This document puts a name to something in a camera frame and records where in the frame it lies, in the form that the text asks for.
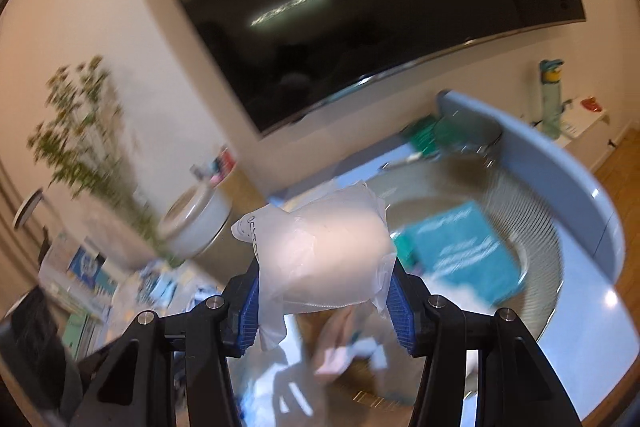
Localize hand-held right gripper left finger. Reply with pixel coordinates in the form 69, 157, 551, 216
74, 274, 262, 427

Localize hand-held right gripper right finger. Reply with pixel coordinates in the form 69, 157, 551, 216
386, 264, 584, 427

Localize teal booklet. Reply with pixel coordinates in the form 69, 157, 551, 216
397, 201, 527, 308

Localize white plastic soft item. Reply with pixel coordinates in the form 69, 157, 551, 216
231, 181, 397, 353

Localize pale blue round basket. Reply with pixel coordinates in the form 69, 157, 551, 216
267, 89, 627, 427

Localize leaning stack of books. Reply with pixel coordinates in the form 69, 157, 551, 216
39, 229, 118, 325

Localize white rimmed round container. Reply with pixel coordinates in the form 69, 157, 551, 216
157, 183, 237, 260

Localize round white mirror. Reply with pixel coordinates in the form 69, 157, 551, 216
14, 188, 45, 229

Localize bunch of pens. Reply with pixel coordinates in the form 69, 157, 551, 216
190, 146, 237, 188

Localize green leafy plant stems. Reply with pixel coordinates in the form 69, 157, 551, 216
27, 54, 166, 253

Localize green water bottle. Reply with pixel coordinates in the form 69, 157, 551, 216
538, 59, 567, 140

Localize white low cabinet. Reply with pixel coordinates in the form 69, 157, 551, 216
520, 97, 614, 154

